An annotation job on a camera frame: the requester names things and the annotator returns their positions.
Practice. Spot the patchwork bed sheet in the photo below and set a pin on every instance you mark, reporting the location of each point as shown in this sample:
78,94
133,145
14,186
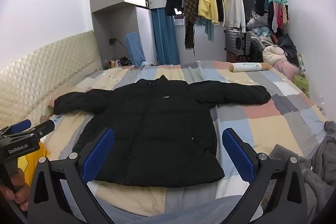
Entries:
270,129

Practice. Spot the black puffer jacket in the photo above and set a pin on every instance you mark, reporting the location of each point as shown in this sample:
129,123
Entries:
157,129

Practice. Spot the green plastic stool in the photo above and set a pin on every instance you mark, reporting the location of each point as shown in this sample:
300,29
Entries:
302,83

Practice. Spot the person's left hand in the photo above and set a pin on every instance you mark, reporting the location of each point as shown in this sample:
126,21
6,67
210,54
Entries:
18,187

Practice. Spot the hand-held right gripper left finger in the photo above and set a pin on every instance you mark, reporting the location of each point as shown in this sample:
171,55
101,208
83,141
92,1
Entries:
98,154

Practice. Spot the green clip hanger with laundry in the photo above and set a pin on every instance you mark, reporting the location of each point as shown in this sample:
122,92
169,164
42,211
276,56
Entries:
278,11

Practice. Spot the hanging white hoodie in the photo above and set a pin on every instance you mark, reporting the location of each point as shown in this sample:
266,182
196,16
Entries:
236,3

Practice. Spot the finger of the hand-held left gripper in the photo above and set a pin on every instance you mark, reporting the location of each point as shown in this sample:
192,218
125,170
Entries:
43,128
19,125

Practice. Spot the white roll pillow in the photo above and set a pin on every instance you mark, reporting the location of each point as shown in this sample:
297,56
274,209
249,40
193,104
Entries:
248,67

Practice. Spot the pile of clothes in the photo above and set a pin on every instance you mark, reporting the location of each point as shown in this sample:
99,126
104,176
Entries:
275,50

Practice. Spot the cream quilted headboard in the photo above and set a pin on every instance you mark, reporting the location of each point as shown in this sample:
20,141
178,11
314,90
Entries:
39,74

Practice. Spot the blue curtain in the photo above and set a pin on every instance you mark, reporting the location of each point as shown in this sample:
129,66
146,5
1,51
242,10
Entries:
166,37

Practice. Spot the hanging brown plaid scarf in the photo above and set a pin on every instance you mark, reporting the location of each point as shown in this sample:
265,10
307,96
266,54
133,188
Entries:
190,3

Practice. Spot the yellow cloth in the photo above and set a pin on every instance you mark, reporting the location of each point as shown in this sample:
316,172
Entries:
29,165

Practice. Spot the nightstand clutter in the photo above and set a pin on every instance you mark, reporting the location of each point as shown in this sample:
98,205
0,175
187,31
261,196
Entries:
115,61

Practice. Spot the grey suitcase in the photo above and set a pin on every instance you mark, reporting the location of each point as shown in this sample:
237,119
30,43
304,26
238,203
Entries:
237,41

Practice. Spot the light blue folded board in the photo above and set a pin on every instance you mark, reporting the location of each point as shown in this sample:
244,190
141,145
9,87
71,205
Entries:
134,48

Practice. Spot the grey fleece blanket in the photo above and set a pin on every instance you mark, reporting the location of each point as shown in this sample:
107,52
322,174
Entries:
320,161

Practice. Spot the hanging teal garment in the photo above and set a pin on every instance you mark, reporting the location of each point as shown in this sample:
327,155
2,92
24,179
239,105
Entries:
207,29

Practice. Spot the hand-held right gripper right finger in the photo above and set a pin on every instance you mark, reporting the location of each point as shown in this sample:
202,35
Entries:
237,153

